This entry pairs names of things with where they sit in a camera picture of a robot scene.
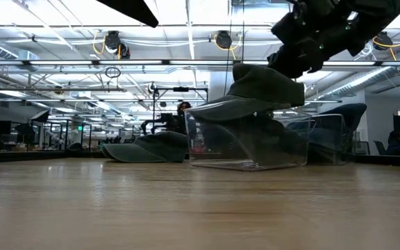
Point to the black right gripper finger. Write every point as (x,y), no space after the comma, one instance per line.
(287,60)
(314,57)

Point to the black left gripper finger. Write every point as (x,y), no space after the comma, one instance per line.
(134,8)

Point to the green washed cap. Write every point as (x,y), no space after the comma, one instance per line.
(262,146)
(266,85)
(158,147)

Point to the blue denim cap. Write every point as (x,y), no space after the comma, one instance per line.
(349,114)
(325,142)

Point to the clear square plastic bin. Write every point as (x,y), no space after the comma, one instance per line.
(221,152)

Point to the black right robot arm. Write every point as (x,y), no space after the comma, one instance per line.
(377,14)

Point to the black background robot arm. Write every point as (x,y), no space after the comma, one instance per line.
(158,123)

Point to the small black ceiling reel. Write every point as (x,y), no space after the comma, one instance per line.
(152,88)

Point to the tall clear plastic container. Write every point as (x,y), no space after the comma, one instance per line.
(332,152)

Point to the black computer monitor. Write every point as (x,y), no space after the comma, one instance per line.
(398,121)

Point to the black office chair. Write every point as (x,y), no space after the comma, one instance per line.
(380,147)

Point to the person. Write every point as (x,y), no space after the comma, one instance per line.
(183,114)
(398,143)

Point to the silver ventilation duct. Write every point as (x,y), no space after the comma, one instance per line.
(359,81)

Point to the black background rig frame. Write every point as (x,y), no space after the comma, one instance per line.
(181,89)

